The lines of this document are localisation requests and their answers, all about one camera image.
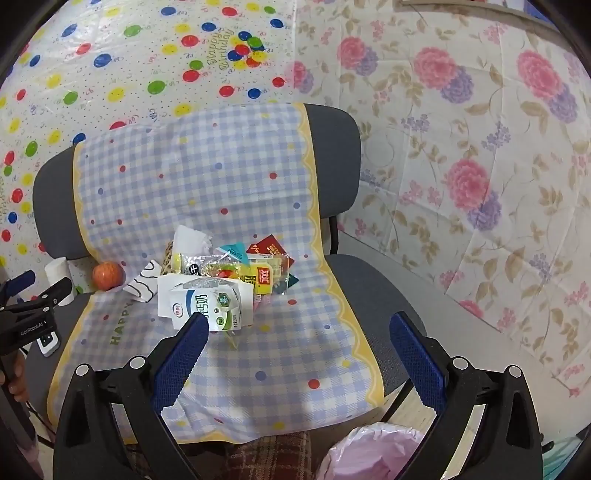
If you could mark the yellow packet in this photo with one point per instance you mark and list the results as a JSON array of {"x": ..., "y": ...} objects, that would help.
[{"x": 263, "y": 277}]

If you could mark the white milk carton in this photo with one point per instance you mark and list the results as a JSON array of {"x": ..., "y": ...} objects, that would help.
[{"x": 203, "y": 304}]

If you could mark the floral print sheet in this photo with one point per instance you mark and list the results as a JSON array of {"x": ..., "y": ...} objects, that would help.
[{"x": 461, "y": 138}]

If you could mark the white striped wrapper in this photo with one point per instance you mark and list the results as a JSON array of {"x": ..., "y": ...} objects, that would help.
[{"x": 143, "y": 282}]

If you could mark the red plaid cloth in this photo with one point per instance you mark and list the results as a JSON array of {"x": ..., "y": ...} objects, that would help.
[{"x": 268, "y": 454}]

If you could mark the teal printed packet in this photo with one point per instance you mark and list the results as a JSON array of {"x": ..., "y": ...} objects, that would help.
[{"x": 235, "y": 251}]

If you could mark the red packet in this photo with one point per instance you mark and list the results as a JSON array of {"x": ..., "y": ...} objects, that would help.
[{"x": 270, "y": 247}]

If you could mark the blue checked cloth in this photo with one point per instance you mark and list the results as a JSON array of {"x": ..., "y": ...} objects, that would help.
[{"x": 207, "y": 175}]

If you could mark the cardboard box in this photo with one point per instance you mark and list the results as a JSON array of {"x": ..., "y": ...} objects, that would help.
[{"x": 165, "y": 295}]

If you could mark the green wrapper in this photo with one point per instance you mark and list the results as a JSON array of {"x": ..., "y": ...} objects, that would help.
[{"x": 288, "y": 280}]

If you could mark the clear colourful wrapper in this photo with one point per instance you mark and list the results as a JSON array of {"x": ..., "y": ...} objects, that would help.
[{"x": 221, "y": 271}]

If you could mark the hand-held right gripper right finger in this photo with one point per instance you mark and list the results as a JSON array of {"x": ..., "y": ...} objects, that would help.
[{"x": 415, "y": 364}]

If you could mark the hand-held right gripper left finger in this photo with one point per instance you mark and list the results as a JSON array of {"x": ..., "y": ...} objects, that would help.
[{"x": 184, "y": 355}]

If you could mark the person's left hand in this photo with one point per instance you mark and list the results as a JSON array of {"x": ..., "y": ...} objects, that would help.
[{"x": 17, "y": 381}]

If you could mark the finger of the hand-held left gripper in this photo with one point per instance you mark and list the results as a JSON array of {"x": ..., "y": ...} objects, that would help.
[
  {"x": 21, "y": 280},
  {"x": 55, "y": 291}
]

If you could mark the green plastic bag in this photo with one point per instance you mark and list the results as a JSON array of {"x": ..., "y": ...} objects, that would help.
[{"x": 558, "y": 457}]

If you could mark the balloon print plastic sheet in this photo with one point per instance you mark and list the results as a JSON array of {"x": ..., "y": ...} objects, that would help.
[{"x": 138, "y": 60}]

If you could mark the white paper roll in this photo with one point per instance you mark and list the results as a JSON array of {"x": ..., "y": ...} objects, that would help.
[{"x": 56, "y": 270}]

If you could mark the trash bin with pink bag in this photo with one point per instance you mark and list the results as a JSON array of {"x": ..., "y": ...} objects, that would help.
[{"x": 369, "y": 454}]

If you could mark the grey office chair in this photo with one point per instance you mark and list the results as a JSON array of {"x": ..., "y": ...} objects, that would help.
[{"x": 337, "y": 138}]

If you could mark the red apple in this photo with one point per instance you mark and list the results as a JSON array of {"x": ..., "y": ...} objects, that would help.
[{"x": 108, "y": 275}]

